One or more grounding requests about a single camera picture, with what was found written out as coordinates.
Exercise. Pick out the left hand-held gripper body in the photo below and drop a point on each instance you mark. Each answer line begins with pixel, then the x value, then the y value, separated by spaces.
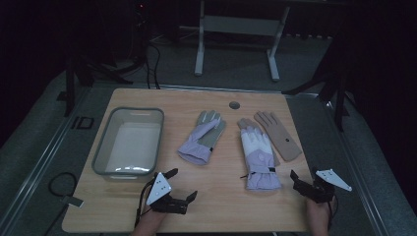
pixel 159 190

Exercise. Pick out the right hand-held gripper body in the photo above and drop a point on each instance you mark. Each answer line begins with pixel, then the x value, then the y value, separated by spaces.
pixel 314 191

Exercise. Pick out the purple glove with grey palm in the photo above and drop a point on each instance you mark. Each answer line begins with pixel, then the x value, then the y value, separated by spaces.
pixel 196 144

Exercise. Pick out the purple and white glove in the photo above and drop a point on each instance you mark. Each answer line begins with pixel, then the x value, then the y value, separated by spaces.
pixel 260 157

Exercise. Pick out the clear plastic bin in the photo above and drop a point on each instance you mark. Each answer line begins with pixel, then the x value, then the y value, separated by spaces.
pixel 131 147

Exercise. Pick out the person's right hand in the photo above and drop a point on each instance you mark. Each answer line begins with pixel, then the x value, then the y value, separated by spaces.
pixel 318 213

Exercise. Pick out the person's left hand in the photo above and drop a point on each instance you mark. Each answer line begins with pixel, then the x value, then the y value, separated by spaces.
pixel 150 219

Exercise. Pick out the metal floor strip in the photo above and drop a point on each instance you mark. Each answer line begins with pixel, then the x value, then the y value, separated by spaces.
pixel 42 157
pixel 354 164

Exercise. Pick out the beige glove with dark dot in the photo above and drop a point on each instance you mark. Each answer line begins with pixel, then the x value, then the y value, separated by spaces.
pixel 282 137

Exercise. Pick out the black stand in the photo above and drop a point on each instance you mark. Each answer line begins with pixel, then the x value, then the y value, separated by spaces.
pixel 70 91
pixel 341 98

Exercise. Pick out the grey tape piece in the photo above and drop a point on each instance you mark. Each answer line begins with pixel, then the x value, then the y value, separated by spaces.
pixel 72 201

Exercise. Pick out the grey round table grommet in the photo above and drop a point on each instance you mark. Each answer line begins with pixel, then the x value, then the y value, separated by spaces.
pixel 234 105

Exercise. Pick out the dark equipment with red light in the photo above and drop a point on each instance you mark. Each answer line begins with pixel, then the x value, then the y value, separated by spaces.
pixel 141 26

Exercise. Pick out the white metal desk frame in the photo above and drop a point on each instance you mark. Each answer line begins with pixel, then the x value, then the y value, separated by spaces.
pixel 242 25

